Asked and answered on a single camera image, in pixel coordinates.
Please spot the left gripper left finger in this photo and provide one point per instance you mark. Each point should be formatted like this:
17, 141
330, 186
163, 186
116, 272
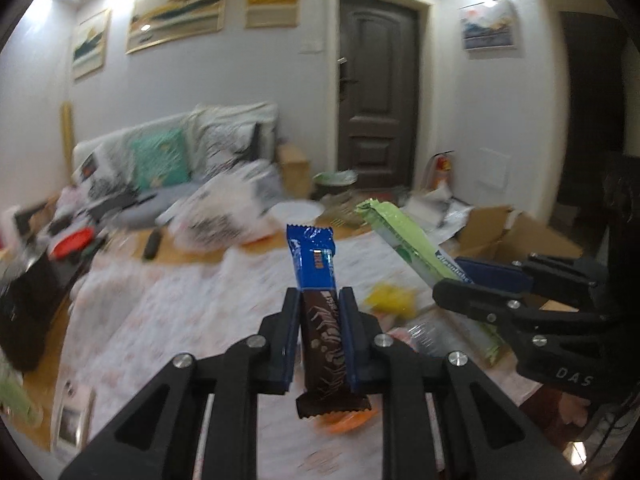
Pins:
189, 402

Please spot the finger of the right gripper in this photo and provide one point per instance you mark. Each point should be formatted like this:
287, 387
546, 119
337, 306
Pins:
509, 312
495, 274

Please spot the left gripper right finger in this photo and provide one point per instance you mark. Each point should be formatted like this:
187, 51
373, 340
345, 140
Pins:
443, 418

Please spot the green candy stick pack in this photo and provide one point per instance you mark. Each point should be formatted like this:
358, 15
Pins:
433, 265

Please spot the yellow snack packet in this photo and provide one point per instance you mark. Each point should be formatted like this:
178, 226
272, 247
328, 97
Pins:
393, 300

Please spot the orange sausage snack packet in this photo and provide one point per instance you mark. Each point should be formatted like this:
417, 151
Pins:
345, 422

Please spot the blue brown chocolate bar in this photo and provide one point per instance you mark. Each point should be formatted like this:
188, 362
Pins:
324, 362

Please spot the brown cardboard box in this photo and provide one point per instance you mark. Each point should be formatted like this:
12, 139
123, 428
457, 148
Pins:
500, 234

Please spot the clear dark snack packet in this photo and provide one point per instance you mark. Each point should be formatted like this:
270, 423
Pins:
433, 336

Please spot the white smartphone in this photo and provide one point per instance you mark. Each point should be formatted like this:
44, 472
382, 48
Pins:
72, 419

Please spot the tissue box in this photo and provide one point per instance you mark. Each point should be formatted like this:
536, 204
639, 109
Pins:
437, 209

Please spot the pink patterned tablecloth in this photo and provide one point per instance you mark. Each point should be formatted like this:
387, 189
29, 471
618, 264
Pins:
131, 318

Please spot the red fire extinguisher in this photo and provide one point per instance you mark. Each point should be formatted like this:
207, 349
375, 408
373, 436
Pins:
438, 170

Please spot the green drink cup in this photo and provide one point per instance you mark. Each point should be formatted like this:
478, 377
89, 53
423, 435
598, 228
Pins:
15, 401

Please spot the black electric kettle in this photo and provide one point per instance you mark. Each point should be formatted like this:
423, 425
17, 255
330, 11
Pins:
28, 291

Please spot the black remote control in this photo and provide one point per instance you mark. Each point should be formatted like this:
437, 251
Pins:
152, 245

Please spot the glass ashtray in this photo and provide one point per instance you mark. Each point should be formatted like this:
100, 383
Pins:
341, 209

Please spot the red round lid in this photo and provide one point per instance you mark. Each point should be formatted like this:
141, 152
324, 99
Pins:
73, 242

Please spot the green rimmed trash bin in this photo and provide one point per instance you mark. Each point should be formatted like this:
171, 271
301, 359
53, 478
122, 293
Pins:
333, 183

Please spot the white plastic bowl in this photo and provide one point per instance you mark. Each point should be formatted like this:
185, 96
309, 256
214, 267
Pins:
298, 212

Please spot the white printed plastic bag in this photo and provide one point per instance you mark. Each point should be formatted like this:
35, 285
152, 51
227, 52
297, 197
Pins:
231, 208

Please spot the mountain canvas painting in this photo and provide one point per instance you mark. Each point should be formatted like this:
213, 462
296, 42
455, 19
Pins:
488, 25

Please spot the small cardboard box by sofa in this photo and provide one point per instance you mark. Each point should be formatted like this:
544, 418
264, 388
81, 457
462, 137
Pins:
295, 171

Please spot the white red-square cushion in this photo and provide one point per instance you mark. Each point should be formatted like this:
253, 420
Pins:
97, 177

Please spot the teal tree cushion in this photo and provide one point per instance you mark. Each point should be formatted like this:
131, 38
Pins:
160, 160

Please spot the grey sofa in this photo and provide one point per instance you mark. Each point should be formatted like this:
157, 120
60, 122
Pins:
148, 205

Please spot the dark brown door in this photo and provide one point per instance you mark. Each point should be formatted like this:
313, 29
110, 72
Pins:
378, 90

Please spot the white black-tree cushion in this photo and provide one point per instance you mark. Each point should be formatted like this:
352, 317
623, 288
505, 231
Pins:
223, 146

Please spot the yellow rolled mat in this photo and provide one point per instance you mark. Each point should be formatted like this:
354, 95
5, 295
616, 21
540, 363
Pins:
68, 137

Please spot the small left painting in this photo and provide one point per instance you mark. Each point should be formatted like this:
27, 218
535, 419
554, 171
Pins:
89, 44

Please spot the wide landscape painting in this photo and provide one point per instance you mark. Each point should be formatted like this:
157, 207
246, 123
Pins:
155, 22

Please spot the white wall panel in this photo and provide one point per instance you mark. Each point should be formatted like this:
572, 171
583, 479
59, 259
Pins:
494, 168

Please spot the light switch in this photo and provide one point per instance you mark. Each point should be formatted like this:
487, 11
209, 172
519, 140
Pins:
311, 47

